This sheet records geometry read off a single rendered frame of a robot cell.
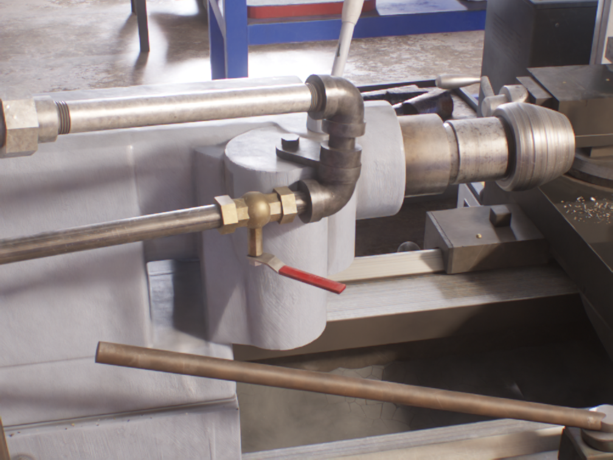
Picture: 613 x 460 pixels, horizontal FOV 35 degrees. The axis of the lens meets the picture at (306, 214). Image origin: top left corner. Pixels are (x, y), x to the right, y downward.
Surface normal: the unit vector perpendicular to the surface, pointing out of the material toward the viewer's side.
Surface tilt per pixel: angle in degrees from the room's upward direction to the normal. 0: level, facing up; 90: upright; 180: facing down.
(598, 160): 0
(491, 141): 48
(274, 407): 15
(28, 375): 62
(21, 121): 56
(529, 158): 81
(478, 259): 90
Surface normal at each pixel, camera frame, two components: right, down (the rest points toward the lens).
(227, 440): 0.19, 0.47
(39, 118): 0.50, -0.04
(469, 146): 0.15, -0.14
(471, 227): 0.00, -0.88
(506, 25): -0.99, 0.08
